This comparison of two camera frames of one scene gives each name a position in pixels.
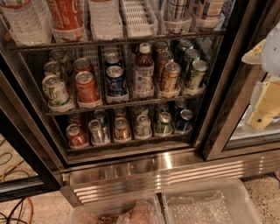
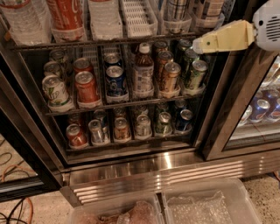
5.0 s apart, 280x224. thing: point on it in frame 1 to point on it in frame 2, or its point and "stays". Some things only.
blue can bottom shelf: (185, 119) stays
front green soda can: (198, 74) stays
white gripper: (271, 53) to (268, 27)
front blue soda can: (115, 80) stays
